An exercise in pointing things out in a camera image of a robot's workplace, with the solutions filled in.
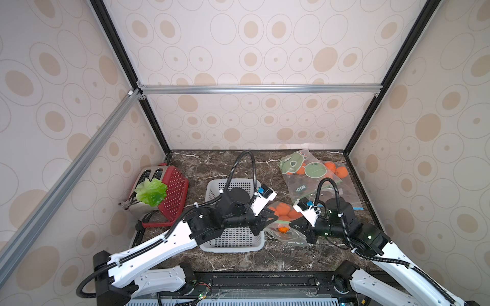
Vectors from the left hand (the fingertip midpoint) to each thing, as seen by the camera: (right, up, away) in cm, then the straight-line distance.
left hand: (280, 218), depth 61 cm
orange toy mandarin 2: (+5, -2, +25) cm, 26 cm away
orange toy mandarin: (+6, -11, +22) cm, 25 cm away
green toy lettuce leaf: (-50, +6, +17) cm, 53 cm away
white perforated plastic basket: (-17, -15, +24) cm, 33 cm away
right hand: (+8, -4, +9) cm, 13 cm away
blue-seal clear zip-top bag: (+40, +5, +38) cm, 55 cm away
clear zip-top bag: (+4, -7, +1) cm, 8 cm away
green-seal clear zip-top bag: (+18, +13, +36) cm, 43 cm away
